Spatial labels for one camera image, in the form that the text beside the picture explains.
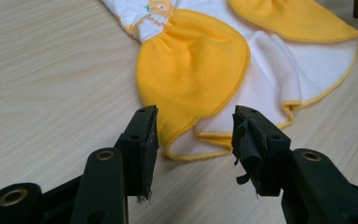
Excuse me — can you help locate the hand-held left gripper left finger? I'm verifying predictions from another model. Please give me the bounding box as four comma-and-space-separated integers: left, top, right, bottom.
114, 105, 160, 203

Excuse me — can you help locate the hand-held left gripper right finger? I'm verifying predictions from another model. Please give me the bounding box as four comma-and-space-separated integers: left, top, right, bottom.
230, 105, 293, 200

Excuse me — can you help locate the yellow and white baby dress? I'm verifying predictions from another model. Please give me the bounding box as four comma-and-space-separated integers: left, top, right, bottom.
100, 0, 358, 161

